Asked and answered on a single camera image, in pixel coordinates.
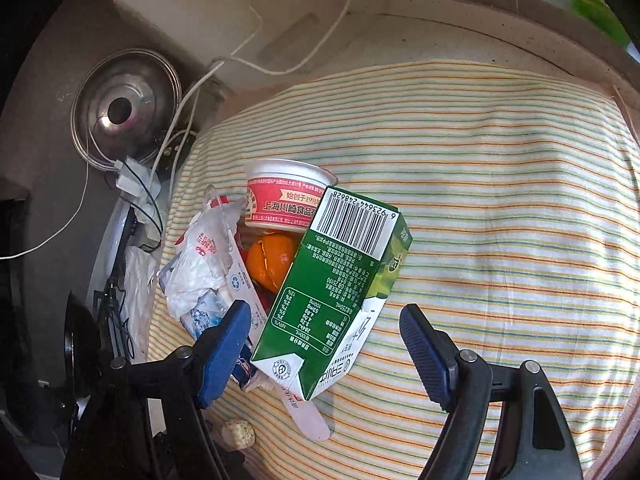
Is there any white cable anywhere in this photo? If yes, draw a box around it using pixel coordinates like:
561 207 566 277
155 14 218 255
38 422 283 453
0 110 126 261
170 0 263 161
150 0 362 181

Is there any pink plastic stick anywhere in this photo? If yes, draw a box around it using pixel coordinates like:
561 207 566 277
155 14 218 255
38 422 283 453
280 390 331 442

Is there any red white plastic cup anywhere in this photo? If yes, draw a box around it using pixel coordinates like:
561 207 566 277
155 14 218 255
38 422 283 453
244 158 339 233

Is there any white crumpled plastic wrapper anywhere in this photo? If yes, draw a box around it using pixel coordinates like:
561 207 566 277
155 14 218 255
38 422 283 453
159 185 271 341

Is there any red blue printed packet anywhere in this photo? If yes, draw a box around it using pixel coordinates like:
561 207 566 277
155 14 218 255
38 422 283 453
231 340 273 393

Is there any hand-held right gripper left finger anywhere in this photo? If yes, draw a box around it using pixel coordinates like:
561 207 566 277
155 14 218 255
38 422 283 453
65 300 252 480

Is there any striped cloth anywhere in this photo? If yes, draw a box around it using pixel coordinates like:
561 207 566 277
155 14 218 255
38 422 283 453
147 60 640 480

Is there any black pan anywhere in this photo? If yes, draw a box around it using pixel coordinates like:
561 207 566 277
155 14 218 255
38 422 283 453
62 290 101 411

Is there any white power adapter with cables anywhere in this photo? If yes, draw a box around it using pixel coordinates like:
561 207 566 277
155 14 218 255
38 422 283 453
122 162 165 253

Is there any steel pot lid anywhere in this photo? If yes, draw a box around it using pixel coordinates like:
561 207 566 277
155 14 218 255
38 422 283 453
70 49 183 167

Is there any white plastic bag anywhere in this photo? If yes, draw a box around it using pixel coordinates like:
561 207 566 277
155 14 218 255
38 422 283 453
120 245 158 361

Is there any white charger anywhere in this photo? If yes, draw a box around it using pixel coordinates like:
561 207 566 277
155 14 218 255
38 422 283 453
117 157 161 196

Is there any black metal rack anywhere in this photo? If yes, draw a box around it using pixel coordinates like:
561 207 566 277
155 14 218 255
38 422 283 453
94 282 132 363

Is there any orange peel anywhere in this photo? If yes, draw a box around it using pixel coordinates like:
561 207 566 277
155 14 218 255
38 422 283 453
239 230 297 295

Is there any white plastic board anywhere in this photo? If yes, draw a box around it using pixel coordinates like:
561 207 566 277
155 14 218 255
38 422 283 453
107 0 351 96

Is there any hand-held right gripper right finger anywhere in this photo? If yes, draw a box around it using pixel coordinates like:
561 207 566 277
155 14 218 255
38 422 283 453
399 303 585 480

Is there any green drink carton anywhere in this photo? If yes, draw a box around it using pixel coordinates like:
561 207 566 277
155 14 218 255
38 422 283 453
570 0 631 46

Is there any green white milk carton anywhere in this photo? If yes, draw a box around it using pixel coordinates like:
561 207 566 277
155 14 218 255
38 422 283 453
250 185 414 402

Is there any beige crumpled ball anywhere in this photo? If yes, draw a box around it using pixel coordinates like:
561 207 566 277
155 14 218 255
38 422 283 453
221 419 256 450

